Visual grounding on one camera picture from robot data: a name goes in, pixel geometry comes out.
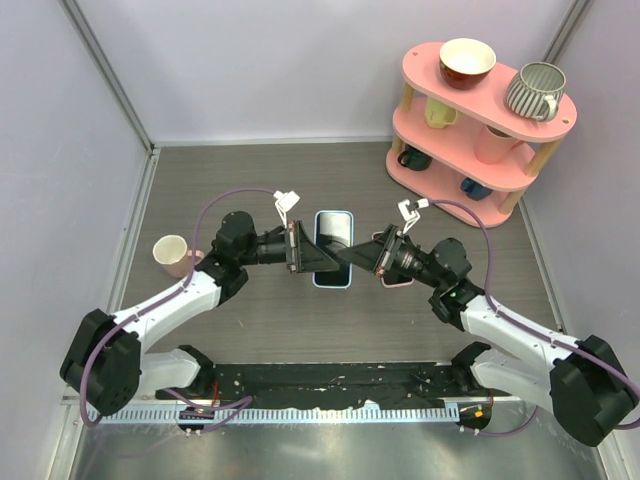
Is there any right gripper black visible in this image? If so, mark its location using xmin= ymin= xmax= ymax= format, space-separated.
xmin=338 ymin=224 xmax=445 ymax=290

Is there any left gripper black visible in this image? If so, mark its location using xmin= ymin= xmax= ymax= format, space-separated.
xmin=238 ymin=220 xmax=338 ymax=273

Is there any pink phone case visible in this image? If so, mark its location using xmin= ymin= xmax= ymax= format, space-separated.
xmin=380 ymin=243 xmax=414 ymax=288

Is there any blue phone case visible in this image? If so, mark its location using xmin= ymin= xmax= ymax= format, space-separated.
xmin=312 ymin=209 xmax=355 ymax=290

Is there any black phone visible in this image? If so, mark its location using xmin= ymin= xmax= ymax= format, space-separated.
xmin=314 ymin=211 xmax=353 ymax=287

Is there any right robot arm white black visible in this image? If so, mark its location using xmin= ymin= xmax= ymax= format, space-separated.
xmin=338 ymin=225 xmax=639 ymax=447

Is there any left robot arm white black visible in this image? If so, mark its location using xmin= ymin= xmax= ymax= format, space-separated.
xmin=60 ymin=211 xmax=339 ymax=417

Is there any dark green mug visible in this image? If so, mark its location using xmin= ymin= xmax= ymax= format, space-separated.
xmin=397 ymin=145 xmax=433 ymax=171

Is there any blue mug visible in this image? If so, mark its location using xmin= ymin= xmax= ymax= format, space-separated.
xmin=460 ymin=178 xmax=493 ymax=201

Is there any pink three-tier shelf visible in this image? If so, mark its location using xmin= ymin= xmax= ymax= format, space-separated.
xmin=386 ymin=38 xmax=577 ymax=227

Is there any yellow mug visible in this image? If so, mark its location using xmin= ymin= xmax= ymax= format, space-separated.
xmin=424 ymin=97 xmax=462 ymax=129

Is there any pink mug on shelf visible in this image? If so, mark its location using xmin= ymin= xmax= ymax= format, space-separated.
xmin=474 ymin=125 xmax=524 ymax=165

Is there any red bowl white inside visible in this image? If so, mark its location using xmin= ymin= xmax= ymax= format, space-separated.
xmin=439 ymin=38 xmax=497 ymax=90

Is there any grey striped mug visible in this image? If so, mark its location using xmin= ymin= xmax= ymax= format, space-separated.
xmin=504 ymin=62 xmax=567 ymax=122

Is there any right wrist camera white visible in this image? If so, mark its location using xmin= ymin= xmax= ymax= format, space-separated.
xmin=397 ymin=198 xmax=430 ymax=235

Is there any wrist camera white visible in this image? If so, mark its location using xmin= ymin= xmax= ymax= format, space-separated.
xmin=397 ymin=198 xmax=430 ymax=235
xmin=273 ymin=190 xmax=300 ymax=227

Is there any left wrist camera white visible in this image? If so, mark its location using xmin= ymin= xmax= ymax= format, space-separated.
xmin=273 ymin=190 xmax=300 ymax=227

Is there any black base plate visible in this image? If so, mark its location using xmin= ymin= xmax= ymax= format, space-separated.
xmin=175 ymin=362 xmax=493 ymax=410

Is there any white slotted cable duct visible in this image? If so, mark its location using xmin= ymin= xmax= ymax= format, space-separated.
xmin=101 ymin=402 xmax=459 ymax=425

